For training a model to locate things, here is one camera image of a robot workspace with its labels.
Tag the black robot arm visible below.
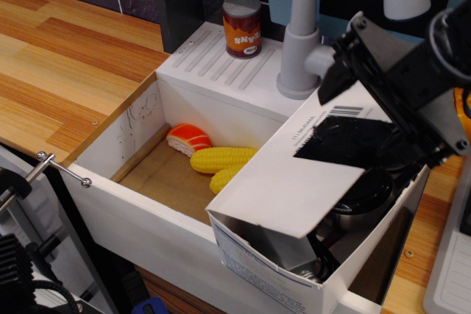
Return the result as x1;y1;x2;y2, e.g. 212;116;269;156
318;0;470;168

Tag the grey toy faucet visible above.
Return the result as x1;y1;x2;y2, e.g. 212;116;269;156
277;0;334;100

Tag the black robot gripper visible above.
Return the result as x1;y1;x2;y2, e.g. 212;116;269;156
318;11;470;167

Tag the metal clamp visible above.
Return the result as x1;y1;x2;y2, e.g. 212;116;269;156
1;151;92;213

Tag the yellow toy corn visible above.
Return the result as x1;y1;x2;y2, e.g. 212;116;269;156
190;147;258;174
210;164;244;194

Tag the black cable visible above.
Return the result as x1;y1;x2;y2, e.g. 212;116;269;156
307;232;341;284

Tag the grey wedge block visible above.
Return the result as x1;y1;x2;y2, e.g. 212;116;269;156
226;219;319;276

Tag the black 3D mouse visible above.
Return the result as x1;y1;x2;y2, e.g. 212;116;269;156
329;168;397;232

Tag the white toy sink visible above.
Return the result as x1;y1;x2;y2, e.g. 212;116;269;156
61;21;437;314

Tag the yellow toy corn lower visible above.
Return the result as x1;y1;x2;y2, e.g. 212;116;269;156
210;164;244;194

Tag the orange toy croissant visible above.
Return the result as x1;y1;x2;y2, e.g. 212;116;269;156
454;88;471;139

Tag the brown beans can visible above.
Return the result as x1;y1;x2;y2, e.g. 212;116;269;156
222;0;261;59

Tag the white cardboard box with flap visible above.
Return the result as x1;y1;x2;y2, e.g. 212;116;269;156
207;84;429;313

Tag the yellow toy corn upper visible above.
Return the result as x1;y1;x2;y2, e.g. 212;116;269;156
190;147;258;174

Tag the orange salmon sushi toy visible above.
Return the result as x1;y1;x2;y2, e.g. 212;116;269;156
166;123;213;157

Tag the white appliance at right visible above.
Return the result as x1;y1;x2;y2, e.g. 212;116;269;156
422;183;470;313

